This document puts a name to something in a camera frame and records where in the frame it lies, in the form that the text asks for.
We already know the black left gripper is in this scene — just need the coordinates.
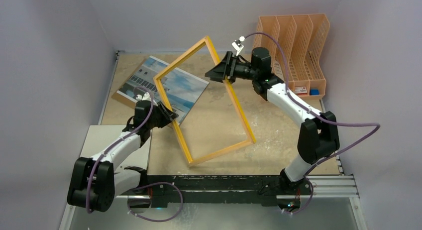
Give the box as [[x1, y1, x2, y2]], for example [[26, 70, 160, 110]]
[[147, 101, 177, 129]]

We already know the building and sky photo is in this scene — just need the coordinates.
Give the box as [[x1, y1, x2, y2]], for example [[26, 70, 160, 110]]
[[112, 56, 209, 123]]

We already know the yellow wooden picture frame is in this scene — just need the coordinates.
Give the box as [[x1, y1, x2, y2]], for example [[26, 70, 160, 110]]
[[153, 35, 257, 166]]

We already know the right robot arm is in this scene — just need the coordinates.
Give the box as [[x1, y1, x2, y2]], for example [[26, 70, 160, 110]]
[[205, 47, 340, 194]]

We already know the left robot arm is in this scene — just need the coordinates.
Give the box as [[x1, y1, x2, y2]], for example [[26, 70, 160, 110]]
[[67, 101, 178, 213]]

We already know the red white small box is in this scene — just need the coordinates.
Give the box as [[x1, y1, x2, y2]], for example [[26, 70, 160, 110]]
[[294, 86, 308, 95]]

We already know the orange plastic file organizer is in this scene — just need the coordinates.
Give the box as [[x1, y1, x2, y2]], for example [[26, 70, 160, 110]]
[[253, 13, 330, 100]]

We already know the blue small object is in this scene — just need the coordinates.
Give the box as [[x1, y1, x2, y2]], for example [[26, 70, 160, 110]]
[[310, 89, 320, 96]]

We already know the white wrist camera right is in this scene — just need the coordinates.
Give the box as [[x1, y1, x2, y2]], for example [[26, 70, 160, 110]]
[[231, 36, 245, 56]]

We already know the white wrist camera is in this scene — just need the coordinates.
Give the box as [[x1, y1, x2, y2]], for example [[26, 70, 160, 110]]
[[135, 92, 151, 101], [231, 36, 245, 56]]

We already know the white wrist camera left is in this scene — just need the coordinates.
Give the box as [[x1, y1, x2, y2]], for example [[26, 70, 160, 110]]
[[135, 92, 151, 101]]

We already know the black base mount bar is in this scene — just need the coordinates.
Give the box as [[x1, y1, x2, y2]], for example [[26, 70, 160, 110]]
[[121, 175, 311, 209]]

